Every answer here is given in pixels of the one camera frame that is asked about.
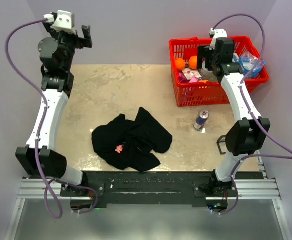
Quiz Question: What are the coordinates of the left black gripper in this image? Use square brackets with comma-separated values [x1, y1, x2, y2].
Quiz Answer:
[45, 21, 92, 71]

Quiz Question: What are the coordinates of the black t-shirt garment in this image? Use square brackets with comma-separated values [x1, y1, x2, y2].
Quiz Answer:
[91, 107, 173, 172]

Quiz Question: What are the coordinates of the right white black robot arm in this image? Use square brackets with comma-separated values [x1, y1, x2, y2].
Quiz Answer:
[199, 37, 270, 197]

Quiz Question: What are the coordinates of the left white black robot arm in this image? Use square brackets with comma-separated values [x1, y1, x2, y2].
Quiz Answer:
[15, 22, 92, 196]

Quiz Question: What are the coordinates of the right orange fruit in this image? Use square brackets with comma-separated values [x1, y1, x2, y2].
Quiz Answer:
[188, 56, 197, 70]

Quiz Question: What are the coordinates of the orange fruit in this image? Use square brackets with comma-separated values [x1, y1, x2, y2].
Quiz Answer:
[175, 58, 186, 72]
[188, 56, 197, 70]

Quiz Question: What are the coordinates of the pink white packet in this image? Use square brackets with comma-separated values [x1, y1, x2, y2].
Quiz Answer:
[182, 68, 202, 80]

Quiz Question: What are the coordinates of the left orange fruit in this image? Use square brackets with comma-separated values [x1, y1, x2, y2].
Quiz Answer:
[175, 58, 186, 72]

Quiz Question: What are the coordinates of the red plastic basket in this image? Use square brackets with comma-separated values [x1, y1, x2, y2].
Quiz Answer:
[169, 36, 269, 107]

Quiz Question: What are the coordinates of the blue plastic bag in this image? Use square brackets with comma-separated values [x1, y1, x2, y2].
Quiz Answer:
[232, 51, 265, 79]

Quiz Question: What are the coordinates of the energy drink can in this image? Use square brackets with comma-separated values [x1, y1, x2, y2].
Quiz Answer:
[193, 110, 209, 131]

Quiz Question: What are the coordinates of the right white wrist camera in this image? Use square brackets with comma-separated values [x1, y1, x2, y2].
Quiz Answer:
[209, 28, 227, 50]

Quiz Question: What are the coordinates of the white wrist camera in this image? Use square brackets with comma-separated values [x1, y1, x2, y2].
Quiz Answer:
[43, 10, 76, 35]
[209, 28, 227, 50]

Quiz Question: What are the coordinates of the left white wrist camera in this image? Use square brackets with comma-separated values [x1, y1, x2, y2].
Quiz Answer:
[43, 10, 76, 35]

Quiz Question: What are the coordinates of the black square frame stand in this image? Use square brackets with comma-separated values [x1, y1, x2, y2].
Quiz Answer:
[216, 135, 226, 155]

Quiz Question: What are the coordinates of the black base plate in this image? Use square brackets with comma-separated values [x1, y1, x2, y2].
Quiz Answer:
[59, 171, 238, 210]

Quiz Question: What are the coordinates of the aluminium rail frame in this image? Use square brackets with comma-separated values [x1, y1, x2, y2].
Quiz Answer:
[6, 157, 292, 240]

